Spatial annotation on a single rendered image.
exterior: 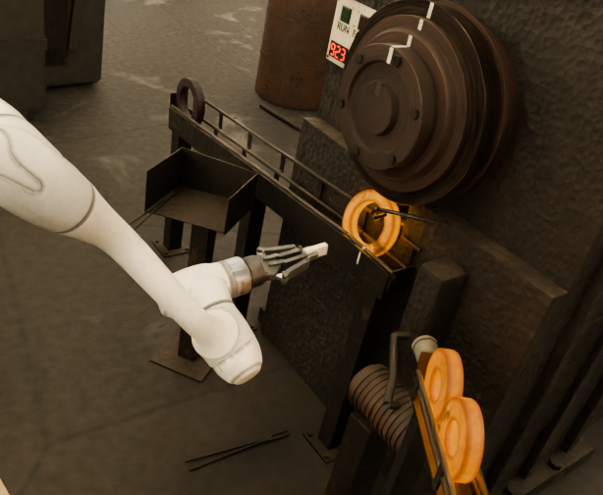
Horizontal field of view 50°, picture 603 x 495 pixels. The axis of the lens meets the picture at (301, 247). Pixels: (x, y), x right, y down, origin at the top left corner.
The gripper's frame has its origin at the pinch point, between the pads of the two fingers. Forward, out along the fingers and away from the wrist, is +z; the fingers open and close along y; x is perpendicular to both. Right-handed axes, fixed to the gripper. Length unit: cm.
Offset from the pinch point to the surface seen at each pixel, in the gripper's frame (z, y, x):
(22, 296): -52, -99, -70
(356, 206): 21.7, -11.0, 1.1
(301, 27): 165, -239, -34
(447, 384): -3.1, 49.4, 1.7
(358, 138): 11.7, -4.1, 26.9
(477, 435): -10, 62, 5
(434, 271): 17.8, 23.4, 4.1
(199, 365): -10, -40, -73
